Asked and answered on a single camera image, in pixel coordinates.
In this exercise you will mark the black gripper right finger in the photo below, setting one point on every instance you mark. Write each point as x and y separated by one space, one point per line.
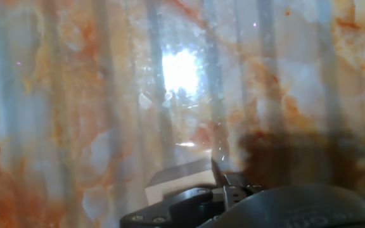
236 187

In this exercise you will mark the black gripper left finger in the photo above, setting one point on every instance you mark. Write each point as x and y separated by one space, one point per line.
216 172

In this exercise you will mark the small wooden block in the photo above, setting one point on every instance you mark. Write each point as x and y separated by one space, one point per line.
176 185

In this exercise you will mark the marble pattern mat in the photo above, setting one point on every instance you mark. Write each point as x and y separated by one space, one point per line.
74 95

